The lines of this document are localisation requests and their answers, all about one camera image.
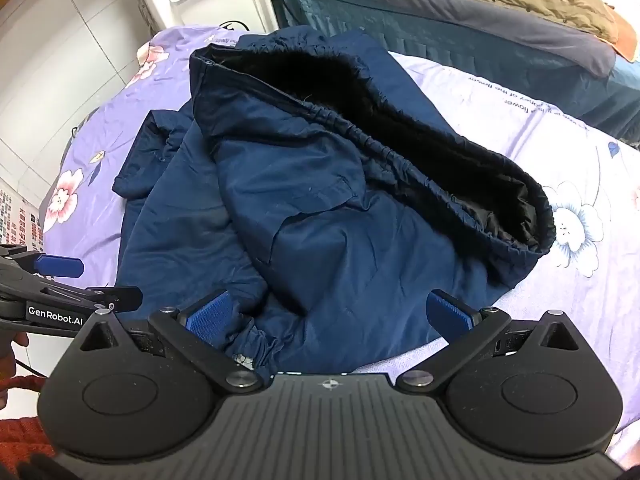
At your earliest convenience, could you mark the white machine with knobs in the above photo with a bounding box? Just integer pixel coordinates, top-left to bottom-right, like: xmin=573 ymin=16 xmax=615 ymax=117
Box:
xmin=120 ymin=0 xmax=281 ymax=42

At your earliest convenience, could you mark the wall poster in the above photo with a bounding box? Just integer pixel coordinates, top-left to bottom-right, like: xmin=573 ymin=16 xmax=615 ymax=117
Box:
xmin=0 ymin=179 xmax=48 ymax=257

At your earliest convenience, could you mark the person's left forearm red sleeve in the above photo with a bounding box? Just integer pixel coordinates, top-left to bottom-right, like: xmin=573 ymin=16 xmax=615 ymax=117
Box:
xmin=0 ymin=374 xmax=57 ymax=461

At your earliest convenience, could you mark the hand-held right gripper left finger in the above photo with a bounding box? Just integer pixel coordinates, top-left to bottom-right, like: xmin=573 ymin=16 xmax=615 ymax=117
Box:
xmin=75 ymin=289 xmax=264 ymax=393

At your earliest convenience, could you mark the orange cloth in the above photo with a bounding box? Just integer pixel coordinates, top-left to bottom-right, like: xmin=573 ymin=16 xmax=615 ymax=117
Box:
xmin=609 ymin=10 xmax=640 ymax=64

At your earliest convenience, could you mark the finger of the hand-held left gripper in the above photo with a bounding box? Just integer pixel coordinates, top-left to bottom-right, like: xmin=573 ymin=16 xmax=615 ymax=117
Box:
xmin=0 ymin=245 xmax=85 ymax=282
xmin=85 ymin=286 xmax=144 ymax=312

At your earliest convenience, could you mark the bed with teal skirt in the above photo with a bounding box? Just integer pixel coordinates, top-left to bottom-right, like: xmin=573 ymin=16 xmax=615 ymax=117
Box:
xmin=276 ymin=0 xmax=640 ymax=142

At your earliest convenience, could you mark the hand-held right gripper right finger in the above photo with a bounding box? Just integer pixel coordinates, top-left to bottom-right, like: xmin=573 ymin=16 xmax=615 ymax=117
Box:
xmin=395 ymin=288 xmax=581 ymax=393

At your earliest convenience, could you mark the person's left hand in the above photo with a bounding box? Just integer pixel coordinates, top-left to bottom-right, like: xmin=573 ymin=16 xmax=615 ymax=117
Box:
xmin=0 ymin=331 xmax=30 ymax=361

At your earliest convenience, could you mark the navy blue padded jacket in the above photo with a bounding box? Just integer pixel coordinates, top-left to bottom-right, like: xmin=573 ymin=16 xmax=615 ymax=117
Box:
xmin=111 ymin=27 xmax=557 ymax=377

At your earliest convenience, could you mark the grey bed blanket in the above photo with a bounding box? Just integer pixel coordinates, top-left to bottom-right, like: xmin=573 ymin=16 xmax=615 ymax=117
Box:
xmin=274 ymin=0 xmax=617 ymax=82

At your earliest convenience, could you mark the purple floral bed sheet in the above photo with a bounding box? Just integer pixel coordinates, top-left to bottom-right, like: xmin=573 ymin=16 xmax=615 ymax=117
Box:
xmin=37 ymin=25 xmax=640 ymax=436

